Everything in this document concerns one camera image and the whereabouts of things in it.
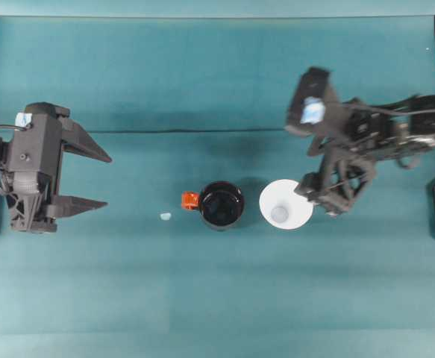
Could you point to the white paper scrap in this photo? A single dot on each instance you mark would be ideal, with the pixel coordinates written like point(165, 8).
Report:
point(165, 216)

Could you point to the blue-green table cloth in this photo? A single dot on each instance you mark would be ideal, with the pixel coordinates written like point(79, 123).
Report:
point(217, 298)

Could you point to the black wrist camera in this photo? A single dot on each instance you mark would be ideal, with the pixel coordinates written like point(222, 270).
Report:
point(310, 89)
point(34, 149)

